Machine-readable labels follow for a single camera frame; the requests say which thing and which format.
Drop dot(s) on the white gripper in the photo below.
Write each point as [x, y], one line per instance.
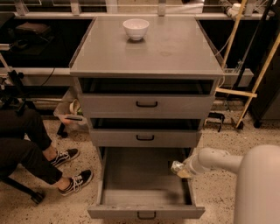
[192, 166]

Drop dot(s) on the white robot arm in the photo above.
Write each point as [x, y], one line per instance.
[257, 192]

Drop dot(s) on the grey bottom drawer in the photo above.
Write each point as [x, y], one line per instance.
[138, 183]

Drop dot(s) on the grey drawer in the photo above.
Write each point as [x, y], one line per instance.
[138, 183]
[144, 132]
[145, 98]

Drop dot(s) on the grey drawer cabinet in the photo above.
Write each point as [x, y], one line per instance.
[173, 48]

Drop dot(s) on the grey middle drawer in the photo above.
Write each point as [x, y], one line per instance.
[144, 132]

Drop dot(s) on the grey top drawer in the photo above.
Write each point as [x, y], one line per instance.
[145, 98]

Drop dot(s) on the black sneaker near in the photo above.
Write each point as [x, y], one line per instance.
[77, 182]

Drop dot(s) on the black sneaker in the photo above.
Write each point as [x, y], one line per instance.
[77, 182]
[65, 156]

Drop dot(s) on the black sneaker far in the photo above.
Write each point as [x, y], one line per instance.
[65, 156]

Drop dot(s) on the clear plastic bin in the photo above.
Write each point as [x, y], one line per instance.
[69, 112]

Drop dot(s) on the black office chair base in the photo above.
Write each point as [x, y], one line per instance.
[36, 197]

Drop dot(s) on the white ceramic bowl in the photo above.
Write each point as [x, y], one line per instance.
[136, 28]

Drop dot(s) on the seated person in black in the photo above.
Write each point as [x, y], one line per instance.
[23, 140]

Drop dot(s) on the black tripod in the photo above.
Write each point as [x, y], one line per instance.
[19, 98]

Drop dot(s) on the dark box on shelf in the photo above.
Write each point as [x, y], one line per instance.
[33, 31]

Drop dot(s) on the wooden frame stand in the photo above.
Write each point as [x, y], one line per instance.
[229, 43]

